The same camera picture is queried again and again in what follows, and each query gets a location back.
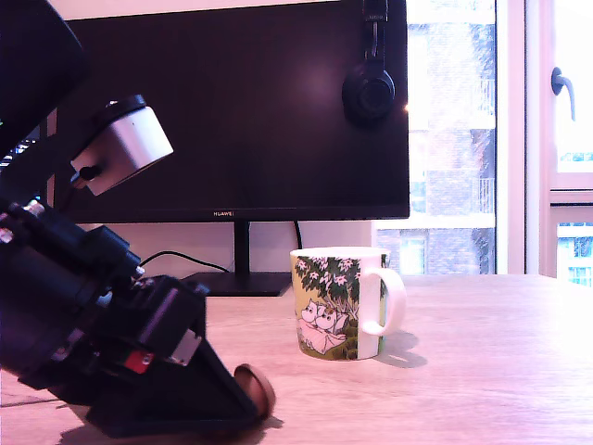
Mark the black over-ear headphones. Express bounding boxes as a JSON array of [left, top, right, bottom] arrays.
[[341, 0, 397, 127]]

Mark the black cable with plug end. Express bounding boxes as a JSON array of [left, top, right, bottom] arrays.
[[138, 249, 233, 275]]

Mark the large black Huawei monitor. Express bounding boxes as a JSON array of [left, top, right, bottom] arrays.
[[45, 0, 411, 298]]

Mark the pale grey camera box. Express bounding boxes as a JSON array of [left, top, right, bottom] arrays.
[[69, 94, 175, 198]]

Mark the white mug with cartoon print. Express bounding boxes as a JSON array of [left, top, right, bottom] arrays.
[[289, 247, 409, 362]]

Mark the dark window handle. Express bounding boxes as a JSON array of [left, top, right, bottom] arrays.
[[550, 66, 577, 122]]

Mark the white window frame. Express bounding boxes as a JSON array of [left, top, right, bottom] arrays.
[[494, 0, 593, 279]]

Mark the brown coffee capsule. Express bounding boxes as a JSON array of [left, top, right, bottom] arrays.
[[233, 363, 277, 421]]

